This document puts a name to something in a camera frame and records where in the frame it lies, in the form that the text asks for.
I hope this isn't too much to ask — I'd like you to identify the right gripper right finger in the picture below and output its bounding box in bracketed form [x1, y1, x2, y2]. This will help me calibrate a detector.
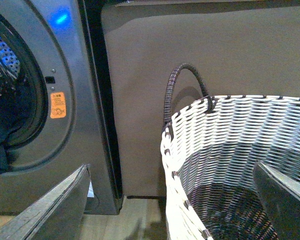
[253, 161, 300, 240]

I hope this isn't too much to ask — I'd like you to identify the grey front-load washing machine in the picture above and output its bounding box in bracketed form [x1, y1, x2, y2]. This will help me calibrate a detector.
[0, 0, 123, 215]

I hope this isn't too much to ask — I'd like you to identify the navy blue knit garment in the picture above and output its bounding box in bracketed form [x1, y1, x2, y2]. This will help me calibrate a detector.
[0, 84, 35, 174]

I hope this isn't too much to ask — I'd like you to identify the white paper tag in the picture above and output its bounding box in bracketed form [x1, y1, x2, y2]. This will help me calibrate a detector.
[87, 182, 95, 198]

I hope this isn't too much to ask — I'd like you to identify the grey side cabinet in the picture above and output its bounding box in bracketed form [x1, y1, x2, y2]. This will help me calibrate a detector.
[101, 0, 300, 197]

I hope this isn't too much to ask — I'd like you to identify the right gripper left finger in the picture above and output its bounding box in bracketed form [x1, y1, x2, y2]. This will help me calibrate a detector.
[0, 164, 91, 240]

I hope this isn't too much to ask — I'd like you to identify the white woven laundry basket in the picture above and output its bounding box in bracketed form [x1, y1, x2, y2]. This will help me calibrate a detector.
[160, 63, 300, 240]

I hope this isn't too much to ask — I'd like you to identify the orange warning sticker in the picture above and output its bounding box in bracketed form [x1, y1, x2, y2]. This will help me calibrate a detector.
[50, 91, 67, 119]

